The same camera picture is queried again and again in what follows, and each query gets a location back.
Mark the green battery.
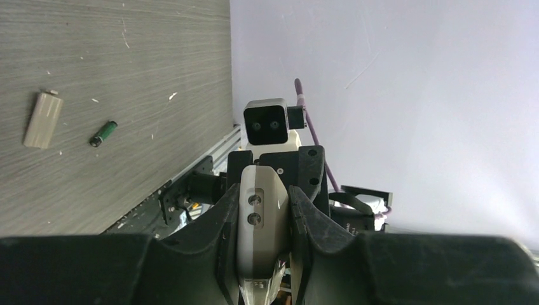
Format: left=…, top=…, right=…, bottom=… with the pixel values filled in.
left=88, top=121, right=118, bottom=147

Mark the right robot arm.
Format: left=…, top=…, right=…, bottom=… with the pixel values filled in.
left=227, top=146, right=392, bottom=236

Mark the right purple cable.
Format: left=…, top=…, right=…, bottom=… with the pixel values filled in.
left=294, top=78, right=392, bottom=220

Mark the white remote control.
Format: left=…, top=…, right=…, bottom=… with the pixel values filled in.
left=236, top=165, right=290, bottom=304

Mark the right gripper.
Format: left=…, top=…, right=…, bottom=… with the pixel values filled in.
left=226, top=146, right=330, bottom=215

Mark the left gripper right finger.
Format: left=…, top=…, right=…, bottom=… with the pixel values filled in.
left=289, top=186, right=538, bottom=304

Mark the beige battery cover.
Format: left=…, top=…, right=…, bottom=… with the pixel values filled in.
left=23, top=90, right=64, bottom=149

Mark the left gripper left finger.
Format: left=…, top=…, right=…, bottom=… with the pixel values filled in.
left=1, top=185, right=240, bottom=304

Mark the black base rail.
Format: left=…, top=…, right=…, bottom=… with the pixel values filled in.
left=104, top=156, right=227, bottom=239

